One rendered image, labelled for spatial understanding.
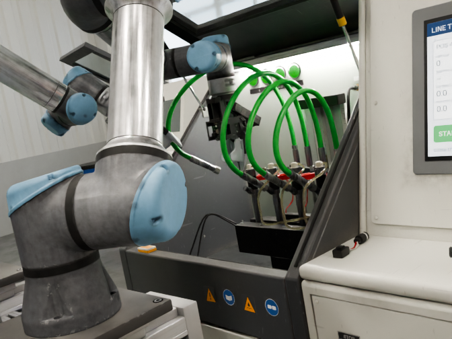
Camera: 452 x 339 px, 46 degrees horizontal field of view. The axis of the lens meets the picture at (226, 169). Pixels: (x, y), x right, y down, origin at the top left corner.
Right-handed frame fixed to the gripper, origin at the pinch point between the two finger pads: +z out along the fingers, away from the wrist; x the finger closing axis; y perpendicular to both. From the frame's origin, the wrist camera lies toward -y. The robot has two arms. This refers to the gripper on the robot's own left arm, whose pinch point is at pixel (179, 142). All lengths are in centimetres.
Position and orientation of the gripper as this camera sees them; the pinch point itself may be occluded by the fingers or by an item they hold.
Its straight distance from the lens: 148.0
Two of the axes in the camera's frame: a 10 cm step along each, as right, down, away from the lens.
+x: 0.9, -1.1, -9.9
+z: 8.2, 5.7, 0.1
